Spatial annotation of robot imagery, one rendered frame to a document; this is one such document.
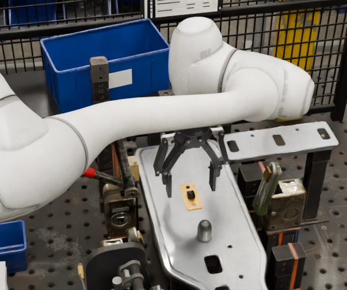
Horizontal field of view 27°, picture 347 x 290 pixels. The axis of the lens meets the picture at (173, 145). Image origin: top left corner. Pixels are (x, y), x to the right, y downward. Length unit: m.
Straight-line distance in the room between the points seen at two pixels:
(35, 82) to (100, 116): 0.91
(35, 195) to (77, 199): 1.17
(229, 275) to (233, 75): 0.43
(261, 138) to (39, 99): 0.59
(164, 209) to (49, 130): 0.70
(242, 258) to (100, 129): 0.58
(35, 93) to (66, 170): 0.99
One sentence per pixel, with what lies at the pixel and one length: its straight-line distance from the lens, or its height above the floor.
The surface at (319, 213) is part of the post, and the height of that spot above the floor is 0.70.
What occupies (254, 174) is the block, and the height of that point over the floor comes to 0.98.
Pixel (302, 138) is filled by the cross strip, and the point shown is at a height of 1.00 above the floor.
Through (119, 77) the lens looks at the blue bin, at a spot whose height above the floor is 1.10.
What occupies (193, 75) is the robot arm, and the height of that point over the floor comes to 1.38.
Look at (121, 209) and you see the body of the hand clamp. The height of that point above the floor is 1.02.
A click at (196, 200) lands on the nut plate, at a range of 1.65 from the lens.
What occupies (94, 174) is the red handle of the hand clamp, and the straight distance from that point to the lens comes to 1.55.
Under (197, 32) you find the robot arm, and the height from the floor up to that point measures 1.46.
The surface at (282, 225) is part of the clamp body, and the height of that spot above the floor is 0.95.
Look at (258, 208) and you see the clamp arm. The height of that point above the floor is 1.00.
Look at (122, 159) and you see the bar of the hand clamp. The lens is 1.52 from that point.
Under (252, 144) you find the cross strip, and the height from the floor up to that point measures 1.00.
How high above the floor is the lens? 2.16
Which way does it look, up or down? 40 degrees down
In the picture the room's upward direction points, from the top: 1 degrees clockwise
